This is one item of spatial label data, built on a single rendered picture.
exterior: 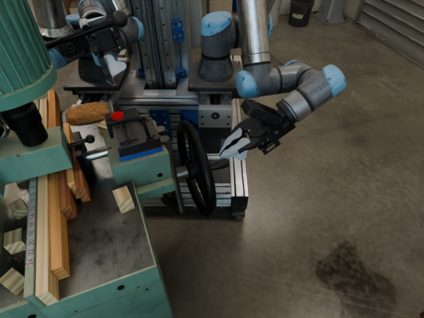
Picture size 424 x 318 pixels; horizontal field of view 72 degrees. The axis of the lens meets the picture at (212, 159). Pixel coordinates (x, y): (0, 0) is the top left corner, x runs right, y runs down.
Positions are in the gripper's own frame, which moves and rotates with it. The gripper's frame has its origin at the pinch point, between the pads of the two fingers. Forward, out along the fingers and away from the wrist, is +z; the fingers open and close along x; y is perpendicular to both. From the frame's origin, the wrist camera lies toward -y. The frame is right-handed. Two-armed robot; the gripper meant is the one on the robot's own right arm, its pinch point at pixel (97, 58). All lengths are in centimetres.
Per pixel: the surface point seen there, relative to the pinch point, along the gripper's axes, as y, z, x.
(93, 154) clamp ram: -9.6, 12.2, 15.7
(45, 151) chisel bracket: -16.3, 15.7, 7.6
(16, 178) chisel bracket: -24.6, 15.6, 11.3
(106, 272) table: -12.8, 38.9, 21.4
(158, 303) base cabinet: -13, 33, 59
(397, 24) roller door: 288, -158, 137
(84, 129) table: -12.5, -6.6, 20.7
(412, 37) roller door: 284, -133, 140
